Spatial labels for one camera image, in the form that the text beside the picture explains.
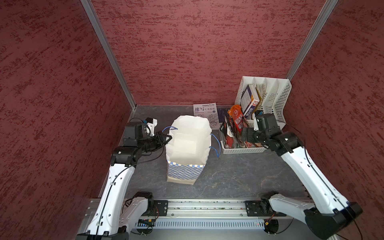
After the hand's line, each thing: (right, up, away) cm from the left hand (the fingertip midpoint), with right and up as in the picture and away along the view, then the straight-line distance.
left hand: (170, 140), depth 69 cm
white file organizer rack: (+71, +29, +42) cm, 88 cm away
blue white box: (+48, +23, +28) cm, 60 cm away
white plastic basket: (+33, -9, +21) cm, 40 cm away
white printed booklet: (+23, +17, +47) cm, 55 cm away
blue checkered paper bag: (+7, -9, +23) cm, 26 cm away
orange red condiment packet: (+37, +13, +24) cm, 46 cm away
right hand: (+39, +2, +5) cm, 40 cm away
